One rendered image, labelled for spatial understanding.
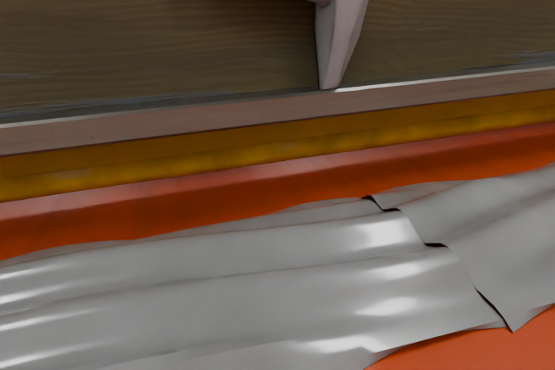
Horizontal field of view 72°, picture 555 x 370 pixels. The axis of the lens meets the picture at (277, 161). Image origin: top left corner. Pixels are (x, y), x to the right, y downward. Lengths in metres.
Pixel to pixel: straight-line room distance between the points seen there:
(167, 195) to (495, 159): 0.15
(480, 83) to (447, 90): 0.02
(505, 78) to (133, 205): 0.16
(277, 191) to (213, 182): 0.03
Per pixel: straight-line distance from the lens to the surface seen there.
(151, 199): 0.16
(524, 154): 0.21
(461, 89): 0.18
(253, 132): 0.16
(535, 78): 0.20
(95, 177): 0.17
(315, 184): 0.16
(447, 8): 0.18
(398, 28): 0.17
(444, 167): 0.19
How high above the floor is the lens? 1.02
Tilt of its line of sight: 20 degrees down
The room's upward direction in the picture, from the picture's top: 3 degrees counter-clockwise
